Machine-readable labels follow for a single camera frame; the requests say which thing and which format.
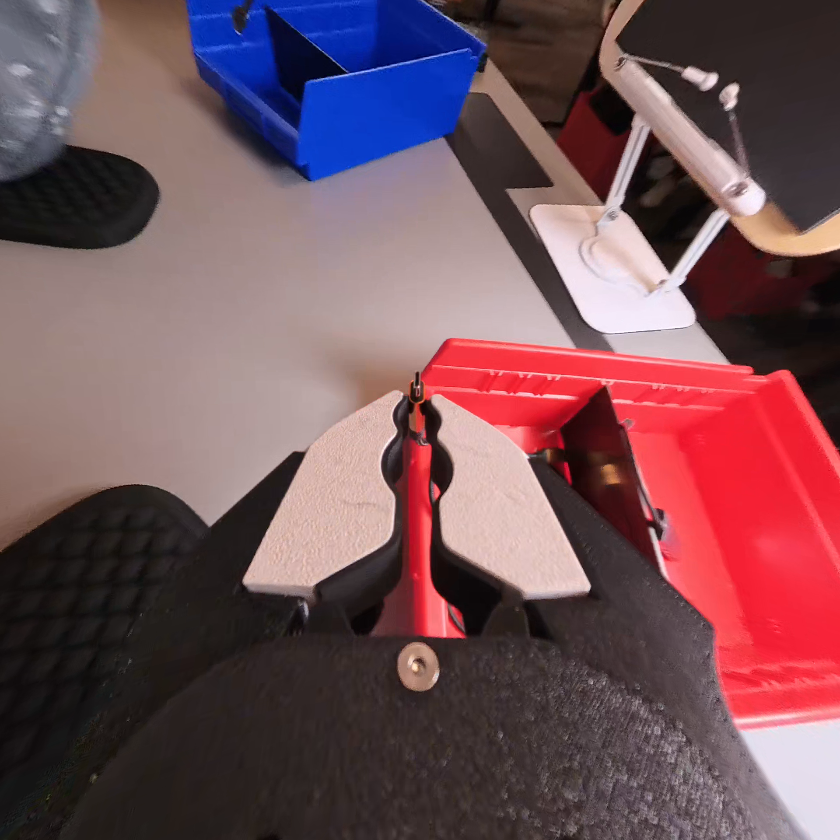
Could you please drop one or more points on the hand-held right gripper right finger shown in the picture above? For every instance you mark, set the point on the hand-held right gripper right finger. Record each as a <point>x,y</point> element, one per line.
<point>512,518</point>

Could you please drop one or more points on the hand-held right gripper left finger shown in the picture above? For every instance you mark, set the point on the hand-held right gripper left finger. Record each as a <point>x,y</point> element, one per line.
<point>328,512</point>

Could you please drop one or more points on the red plastic bin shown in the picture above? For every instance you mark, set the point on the red plastic bin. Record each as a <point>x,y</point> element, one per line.
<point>754,525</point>

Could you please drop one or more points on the blue plastic bin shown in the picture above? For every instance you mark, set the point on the blue plastic bin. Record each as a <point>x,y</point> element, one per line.
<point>394,105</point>

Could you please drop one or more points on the person's left forearm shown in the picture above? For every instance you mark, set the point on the person's left forearm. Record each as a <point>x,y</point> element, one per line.
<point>39,85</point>

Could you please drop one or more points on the white board stand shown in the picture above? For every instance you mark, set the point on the white board stand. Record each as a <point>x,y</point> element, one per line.
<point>617,289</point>

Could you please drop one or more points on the black textured wrist pad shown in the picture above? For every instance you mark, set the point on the black textured wrist pad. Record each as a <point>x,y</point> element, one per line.
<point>72,203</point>
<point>79,623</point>

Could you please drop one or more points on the red bag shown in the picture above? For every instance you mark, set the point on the red bag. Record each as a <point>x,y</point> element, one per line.
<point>590,138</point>

